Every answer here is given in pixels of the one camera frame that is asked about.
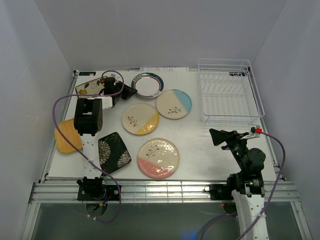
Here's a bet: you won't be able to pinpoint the cream and blue round plate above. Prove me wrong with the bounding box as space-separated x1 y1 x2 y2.
155 89 193 120

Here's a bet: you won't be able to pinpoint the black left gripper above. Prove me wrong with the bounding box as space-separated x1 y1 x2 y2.
114 81 138 101

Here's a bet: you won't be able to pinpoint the cream and yellow round plate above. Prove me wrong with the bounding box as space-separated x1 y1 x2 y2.
121 103 160 135

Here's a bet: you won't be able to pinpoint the square floral cream plate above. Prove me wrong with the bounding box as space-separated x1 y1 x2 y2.
75 78 105 95

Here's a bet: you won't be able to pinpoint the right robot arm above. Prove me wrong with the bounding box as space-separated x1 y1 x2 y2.
208 125 269 240

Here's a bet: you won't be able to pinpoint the green red rimmed white plate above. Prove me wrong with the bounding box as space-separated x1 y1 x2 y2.
130 72 165 99

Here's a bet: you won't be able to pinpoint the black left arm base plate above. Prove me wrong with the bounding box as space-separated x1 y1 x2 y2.
76 184 120 202

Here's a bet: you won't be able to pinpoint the aluminium table frame rail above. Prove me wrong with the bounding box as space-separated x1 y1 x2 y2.
28 181 301 205

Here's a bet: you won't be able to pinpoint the black floral square plate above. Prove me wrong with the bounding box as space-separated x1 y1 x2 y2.
98 132 132 174

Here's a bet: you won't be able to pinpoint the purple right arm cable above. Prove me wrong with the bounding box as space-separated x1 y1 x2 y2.
200 131 287 240

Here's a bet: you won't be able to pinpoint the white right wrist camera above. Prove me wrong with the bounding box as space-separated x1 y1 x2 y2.
242 125 263 140

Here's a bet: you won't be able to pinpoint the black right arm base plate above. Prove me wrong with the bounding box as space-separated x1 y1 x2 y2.
203 184 237 215

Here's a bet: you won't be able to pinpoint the white wire dish rack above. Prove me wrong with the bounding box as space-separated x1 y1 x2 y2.
198 58 265 126

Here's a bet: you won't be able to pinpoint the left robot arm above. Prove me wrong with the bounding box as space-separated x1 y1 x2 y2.
73 75 135 200

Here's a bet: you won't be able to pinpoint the yellow woven square mat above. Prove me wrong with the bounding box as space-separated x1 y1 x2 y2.
54 118 83 154

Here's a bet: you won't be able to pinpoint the cream and pink round plate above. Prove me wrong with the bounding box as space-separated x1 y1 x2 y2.
137 138 180 179

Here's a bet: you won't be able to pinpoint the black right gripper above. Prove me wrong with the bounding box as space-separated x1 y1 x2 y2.
209 128 249 171

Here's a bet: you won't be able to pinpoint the papers at table back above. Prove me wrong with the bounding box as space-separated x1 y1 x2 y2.
139 67 189 72

